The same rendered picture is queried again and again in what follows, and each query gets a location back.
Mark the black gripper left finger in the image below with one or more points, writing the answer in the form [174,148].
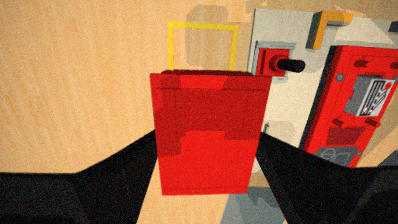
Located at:
[109,192]

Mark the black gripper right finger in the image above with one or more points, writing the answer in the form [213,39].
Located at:
[312,190]

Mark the yellow rectangular outline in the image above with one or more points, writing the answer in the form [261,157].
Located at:
[172,25]

